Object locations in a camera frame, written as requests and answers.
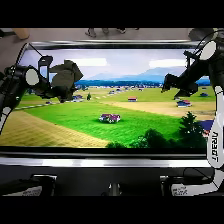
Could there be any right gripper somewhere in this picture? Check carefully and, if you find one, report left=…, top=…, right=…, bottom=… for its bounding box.
left=161, top=73, right=200, bottom=99

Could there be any dark green garment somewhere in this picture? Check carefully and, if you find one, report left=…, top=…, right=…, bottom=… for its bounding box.
left=48, top=59, right=85, bottom=104

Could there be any black cable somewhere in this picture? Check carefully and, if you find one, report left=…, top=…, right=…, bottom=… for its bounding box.
left=14, top=42, right=44, bottom=68
left=194, top=28, right=224, bottom=52
left=181, top=166, right=215, bottom=184

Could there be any silver frame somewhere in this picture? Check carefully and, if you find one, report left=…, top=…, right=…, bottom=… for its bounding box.
left=0, top=39, right=215, bottom=197

